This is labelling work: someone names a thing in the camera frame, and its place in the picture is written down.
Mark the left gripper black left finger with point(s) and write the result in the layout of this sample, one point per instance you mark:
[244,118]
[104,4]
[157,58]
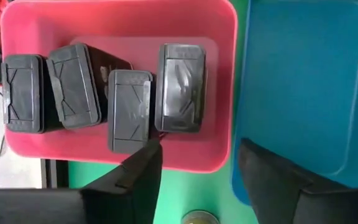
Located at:
[129,193]

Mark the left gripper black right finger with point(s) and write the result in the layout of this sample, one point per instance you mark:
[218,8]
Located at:
[272,193]

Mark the black pepper spice tin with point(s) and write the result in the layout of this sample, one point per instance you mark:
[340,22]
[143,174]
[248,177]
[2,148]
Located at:
[129,112]

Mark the smoked paprika spice tin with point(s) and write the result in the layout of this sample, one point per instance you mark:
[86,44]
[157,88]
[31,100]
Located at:
[180,90]

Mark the blue plastic bin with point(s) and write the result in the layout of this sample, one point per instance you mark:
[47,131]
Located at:
[306,77]

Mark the black spice tin with barcode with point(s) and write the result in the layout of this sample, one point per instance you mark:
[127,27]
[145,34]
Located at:
[22,93]

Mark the orange-red plastic bin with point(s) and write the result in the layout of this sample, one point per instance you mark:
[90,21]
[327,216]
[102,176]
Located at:
[135,21]

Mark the black table frame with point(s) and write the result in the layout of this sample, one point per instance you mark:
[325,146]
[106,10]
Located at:
[54,174]

